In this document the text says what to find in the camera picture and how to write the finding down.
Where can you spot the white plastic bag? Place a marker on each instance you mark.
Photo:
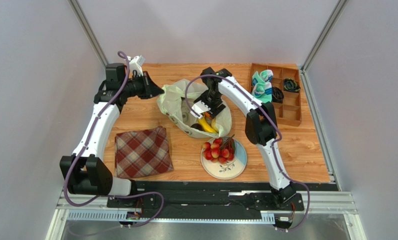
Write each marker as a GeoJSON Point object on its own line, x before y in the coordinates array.
{"type": "Point", "coordinates": [172, 104]}

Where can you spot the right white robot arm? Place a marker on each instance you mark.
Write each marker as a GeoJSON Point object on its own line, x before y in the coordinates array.
{"type": "Point", "coordinates": [260, 128]}

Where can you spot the wrist white camera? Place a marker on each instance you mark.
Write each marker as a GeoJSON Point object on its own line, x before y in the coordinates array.
{"type": "Point", "coordinates": [198, 109]}
{"type": "Point", "coordinates": [135, 65]}

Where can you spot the red plaid cloth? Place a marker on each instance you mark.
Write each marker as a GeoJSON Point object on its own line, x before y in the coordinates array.
{"type": "Point", "coordinates": [142, 153]}

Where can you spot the blue and cream plate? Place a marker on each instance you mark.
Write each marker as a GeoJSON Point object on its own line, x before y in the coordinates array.
{"type": "Point", "coordinates": [229, 170]}

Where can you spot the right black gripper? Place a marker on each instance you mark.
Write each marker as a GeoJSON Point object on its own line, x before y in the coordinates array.
{"type": "Point", "coordinates": [213, 106]}

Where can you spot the yellow fake banana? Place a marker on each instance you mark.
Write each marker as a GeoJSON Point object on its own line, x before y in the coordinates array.
{"type": "Point", "coordinates": [206, 124]}

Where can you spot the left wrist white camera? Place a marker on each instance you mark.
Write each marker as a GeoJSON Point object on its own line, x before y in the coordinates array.
{"type": "Point", "coordinates": [135, 65]}

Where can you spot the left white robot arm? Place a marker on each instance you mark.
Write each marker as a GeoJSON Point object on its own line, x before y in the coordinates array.
{"type": "Point", "coordinates": [84, 171]}

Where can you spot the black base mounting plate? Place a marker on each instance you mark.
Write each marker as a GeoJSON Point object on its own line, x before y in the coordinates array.
{"type": "Point", "coordinates": [196, 200]}

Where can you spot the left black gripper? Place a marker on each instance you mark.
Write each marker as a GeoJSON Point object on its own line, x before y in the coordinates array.
{"type": "Point", "coordinates": [152, 89]}

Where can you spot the aluminium frame rail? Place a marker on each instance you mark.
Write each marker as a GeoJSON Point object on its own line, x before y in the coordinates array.
{"type": "Point", "coordinates": [337, 208]}

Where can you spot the brown wooden organizer tray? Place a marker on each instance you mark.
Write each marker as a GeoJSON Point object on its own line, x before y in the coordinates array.
{"type": "Point", "coordinates": [286, 92]}

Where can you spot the red fake strawberry bunch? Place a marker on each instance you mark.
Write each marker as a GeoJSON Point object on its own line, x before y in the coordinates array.
{"type": "Point", "coordinates": [219, 150]}

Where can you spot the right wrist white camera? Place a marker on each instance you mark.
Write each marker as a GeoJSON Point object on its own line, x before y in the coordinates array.
{"type": "Point", "coordinates": [198, 109]}

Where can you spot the orange fake fruit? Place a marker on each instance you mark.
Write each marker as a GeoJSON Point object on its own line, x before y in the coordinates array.
{"type": "Point", "coordinates": [208, 116]}

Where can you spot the dark fake plum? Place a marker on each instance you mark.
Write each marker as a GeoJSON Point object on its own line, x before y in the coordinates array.
{"type": "Point", "coordinates": [197, 126]}

